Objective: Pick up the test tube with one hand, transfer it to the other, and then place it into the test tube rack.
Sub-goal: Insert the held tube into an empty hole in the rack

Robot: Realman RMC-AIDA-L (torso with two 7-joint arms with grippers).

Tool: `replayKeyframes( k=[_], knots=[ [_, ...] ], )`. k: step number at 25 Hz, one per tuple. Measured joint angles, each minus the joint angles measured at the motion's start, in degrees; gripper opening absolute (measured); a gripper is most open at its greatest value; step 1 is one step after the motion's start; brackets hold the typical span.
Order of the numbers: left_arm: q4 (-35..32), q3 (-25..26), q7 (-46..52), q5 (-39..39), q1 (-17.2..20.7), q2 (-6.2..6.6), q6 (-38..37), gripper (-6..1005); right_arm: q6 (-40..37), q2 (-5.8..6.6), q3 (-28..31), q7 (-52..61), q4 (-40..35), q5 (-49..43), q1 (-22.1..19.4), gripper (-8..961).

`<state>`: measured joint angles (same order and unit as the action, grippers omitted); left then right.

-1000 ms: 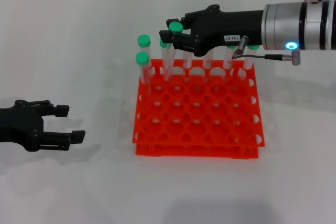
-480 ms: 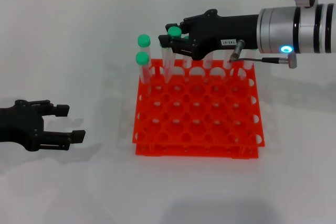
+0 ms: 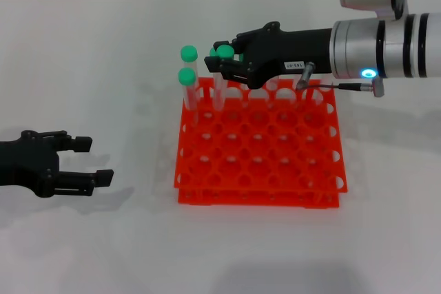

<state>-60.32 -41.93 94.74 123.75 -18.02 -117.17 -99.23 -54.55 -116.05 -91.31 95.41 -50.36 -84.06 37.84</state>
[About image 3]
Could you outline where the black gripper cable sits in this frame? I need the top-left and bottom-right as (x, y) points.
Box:
(294, 61), (386, 99)

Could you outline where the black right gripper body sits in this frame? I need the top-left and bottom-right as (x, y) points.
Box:
(234, 21), (334, 90)

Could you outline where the orange plastic test tube rack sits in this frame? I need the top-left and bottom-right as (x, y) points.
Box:
(174, 76), (349, 209)

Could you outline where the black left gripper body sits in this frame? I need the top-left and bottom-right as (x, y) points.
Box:
(0, 130), (61, 199)

